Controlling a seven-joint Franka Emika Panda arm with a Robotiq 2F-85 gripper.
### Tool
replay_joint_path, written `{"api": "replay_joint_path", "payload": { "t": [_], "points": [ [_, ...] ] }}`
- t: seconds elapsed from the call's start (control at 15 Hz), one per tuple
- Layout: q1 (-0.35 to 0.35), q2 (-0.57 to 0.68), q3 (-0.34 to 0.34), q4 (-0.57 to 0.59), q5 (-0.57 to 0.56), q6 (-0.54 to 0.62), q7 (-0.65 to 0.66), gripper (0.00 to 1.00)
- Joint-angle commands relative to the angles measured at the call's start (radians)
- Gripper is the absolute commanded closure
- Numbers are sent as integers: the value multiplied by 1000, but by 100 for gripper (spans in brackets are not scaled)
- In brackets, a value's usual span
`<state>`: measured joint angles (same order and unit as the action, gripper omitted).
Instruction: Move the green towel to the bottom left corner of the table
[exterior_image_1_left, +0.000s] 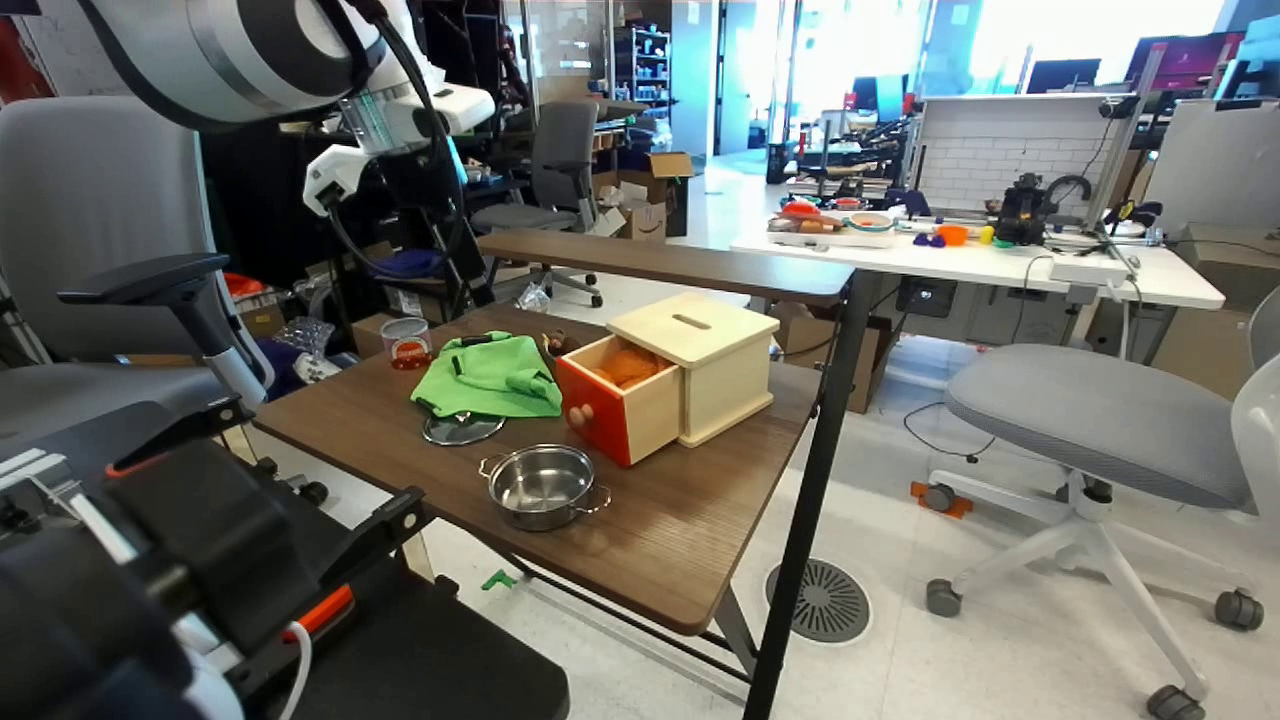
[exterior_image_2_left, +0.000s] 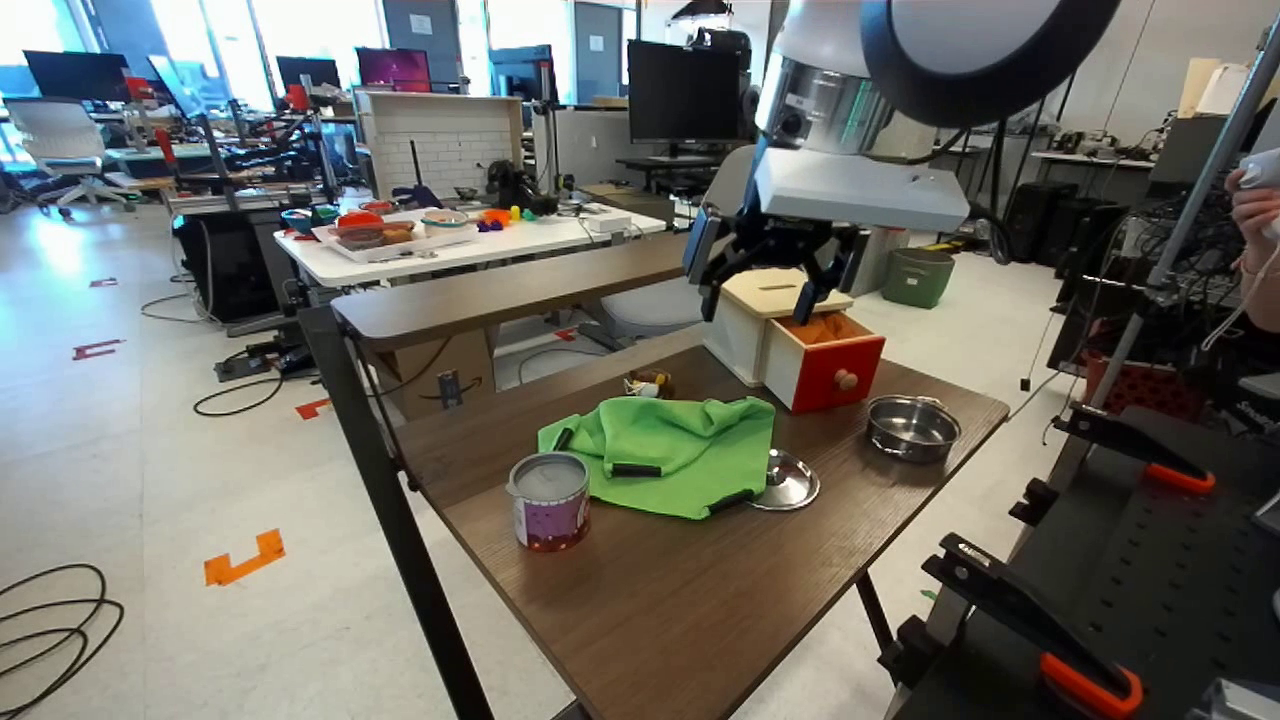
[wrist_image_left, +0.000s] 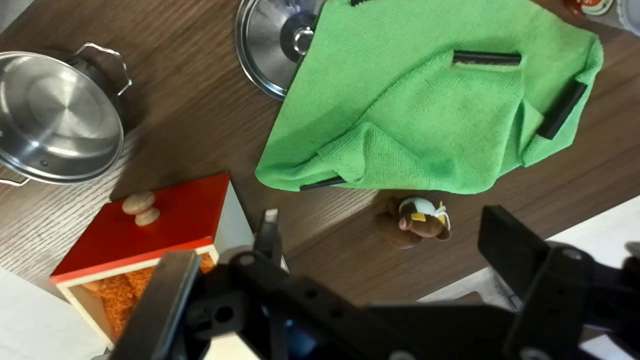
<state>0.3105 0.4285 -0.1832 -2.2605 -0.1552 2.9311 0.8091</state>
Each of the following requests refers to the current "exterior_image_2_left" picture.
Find black clamp orange handle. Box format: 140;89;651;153
1007;399;1220;527
875;533;1148;720

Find cardboard box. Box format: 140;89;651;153
375;326;499;412

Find black floor cable power strip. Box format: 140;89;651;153
190;332;314;421

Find green towel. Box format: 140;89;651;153
530;392;781;524

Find red perforated crate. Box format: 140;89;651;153
1083;357;1192;425

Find green bin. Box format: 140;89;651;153
875;245;959;310

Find work table frame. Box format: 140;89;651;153
853;573;904;656

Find tin can purple label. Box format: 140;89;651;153
503;448;595;556

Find white desk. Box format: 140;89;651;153
271;196;670;297

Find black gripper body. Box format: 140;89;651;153
683;205;863;279

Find white office chair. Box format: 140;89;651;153
0;92;143;221

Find long brown table black legs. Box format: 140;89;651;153
290;230;695;720

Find wooden box with slot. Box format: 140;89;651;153
701;264;857;392

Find white pegboard panel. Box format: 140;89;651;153
359;89;528;205

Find small steel pot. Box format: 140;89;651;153
863;392;963;471

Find dark computer monitor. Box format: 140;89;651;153
271;52;343;94
488;45;557;102
20;49;131;102

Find red orange tool stack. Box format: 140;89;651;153
327;196;420;250

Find black device on desk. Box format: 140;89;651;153
481;154;530;217

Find person forearm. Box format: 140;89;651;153
1226;146;1280;335

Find silver metal pole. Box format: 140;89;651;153
1093;23;1280;405

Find black cable loop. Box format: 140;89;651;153
0;556;131;720

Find monitor with purple screen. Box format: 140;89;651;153
351;45;437;94

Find red front wooden drawer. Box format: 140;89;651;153
755;310;886;415

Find round metal lid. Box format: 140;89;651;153
746;442;829;517

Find large black monitor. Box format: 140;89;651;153
623;37;753;144

